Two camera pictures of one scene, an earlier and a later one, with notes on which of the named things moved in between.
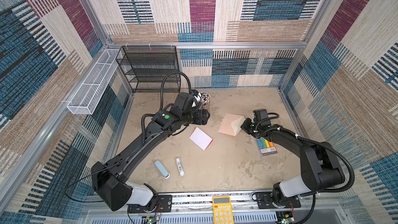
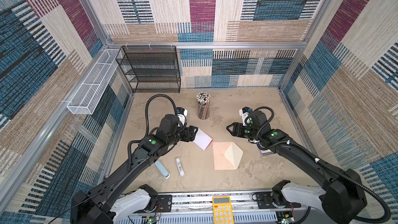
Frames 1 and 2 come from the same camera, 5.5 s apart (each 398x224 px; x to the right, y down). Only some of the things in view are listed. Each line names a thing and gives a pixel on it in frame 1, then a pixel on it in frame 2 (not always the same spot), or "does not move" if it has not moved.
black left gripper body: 198,118 → 186,135
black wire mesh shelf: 144,66 does not move
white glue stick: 180,167 does not move
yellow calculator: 223,210 does not move
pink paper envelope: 231,124 → 227,155
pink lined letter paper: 200,138 does not move
